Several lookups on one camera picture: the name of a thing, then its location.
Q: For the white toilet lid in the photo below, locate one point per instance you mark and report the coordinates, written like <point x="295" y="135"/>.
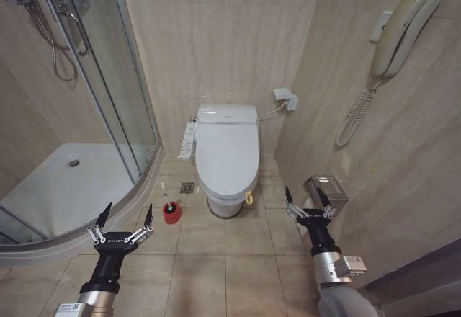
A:
<point x="227" y="153"/>

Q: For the chrome shower mixer valve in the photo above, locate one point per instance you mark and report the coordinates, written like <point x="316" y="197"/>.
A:
<point x="47" y="0"/>

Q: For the beige wall telephone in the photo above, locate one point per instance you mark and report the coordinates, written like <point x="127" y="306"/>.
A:
<point x="405" y="32"/>

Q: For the dark door frame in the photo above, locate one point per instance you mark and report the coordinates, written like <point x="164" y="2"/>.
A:
<point x="414" y="277"/>

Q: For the round shower drain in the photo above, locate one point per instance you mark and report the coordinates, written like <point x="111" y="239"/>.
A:
<point x="73" y="163"/>

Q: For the red toilet brush holder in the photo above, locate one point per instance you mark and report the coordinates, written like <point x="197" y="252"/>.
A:
<point x="172" y="214"/>

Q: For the yellow tag on toilet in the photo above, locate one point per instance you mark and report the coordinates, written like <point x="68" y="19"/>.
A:
<point x="248" y="197"/>

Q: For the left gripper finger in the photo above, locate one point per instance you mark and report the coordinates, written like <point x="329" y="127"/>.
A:
<point x="144" y="225"/>
<point x="98" y="225"/>

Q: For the glass shower enclosure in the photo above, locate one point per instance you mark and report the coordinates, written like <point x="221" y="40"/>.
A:
<point x="83" y="115"/>

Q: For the steel toilet paper dispenser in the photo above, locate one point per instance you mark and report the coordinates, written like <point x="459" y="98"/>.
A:
<point x="327" y="189"/>

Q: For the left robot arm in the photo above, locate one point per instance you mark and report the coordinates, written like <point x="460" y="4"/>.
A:
<point x="90" y="304"/>

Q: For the white toilet bowl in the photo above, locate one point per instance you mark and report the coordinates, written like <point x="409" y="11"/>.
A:
<point x="225" y="201"/>

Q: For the square metal floor drain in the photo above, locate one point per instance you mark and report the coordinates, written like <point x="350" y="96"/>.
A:
<point x="187" y="188"/>

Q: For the white shower tray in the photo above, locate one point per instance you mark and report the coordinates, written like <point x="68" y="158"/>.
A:
<point x="72" y="183"/>

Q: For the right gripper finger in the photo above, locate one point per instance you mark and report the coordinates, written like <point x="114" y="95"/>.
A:
<point x="292" y="207"/>
<point x="327" y="207"/>

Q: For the white wall socket cover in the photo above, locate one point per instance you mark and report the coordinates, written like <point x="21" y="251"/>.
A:
<point x="286" y="97"/>

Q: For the white bidet control panel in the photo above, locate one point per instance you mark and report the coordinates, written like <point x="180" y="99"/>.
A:
<point x="187" y="140"/>

